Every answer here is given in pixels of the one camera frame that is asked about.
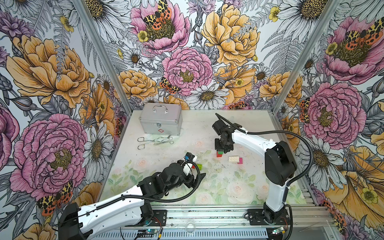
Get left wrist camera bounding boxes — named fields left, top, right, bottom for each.
left=183, top=152, right=197, bottom=175

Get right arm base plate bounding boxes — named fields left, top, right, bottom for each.
left=244, top=209, right=291, bottom=226

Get silver scissors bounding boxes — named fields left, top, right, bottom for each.
left=137, top=136, right=173, bottom=142

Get aluminium front rail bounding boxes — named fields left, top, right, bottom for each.
left=92, top=206, right=342, bottom=240

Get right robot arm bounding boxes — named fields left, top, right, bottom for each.
left=212, top=114, right=297, bottom=225

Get silver metal case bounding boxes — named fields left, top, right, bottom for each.
left=139, top=103, right=183, bottom=136

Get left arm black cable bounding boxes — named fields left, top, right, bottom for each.
left=50, top=160, right=201, bottom=224

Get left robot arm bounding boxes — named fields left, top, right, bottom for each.
left=57, top=161, right=206, bottom=240

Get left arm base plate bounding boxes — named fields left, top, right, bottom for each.
left=125, top=209, right=168, bottom=227

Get white long lego brick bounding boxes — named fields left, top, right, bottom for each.
left=228, top=156, right=240, bottom=163

